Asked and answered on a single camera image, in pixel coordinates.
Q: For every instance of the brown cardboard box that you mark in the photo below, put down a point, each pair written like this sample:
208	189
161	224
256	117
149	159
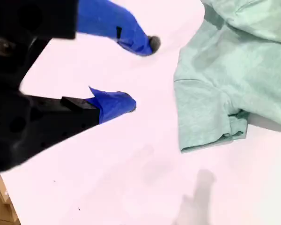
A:
3	189
2	213

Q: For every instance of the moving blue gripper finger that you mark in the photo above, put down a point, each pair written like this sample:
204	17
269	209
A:
61	117

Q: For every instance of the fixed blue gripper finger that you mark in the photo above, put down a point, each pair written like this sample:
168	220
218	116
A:
112	21

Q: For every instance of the pale green T-shirt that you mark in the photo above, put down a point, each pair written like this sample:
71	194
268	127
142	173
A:
213	82

